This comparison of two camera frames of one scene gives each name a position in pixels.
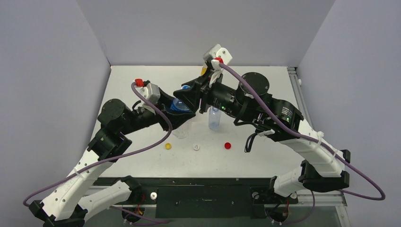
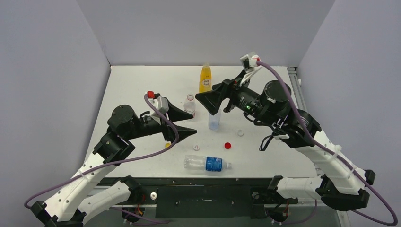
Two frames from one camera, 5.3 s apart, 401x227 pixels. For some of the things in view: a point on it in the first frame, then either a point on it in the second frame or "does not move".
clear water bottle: [214, 117] does not move
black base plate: [206, 197] does not move
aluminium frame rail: [297, 94] does not move
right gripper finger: [190, 96] to [211, 100]
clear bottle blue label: [183, 131] to [210, 163]
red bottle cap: [227, 145] does not move
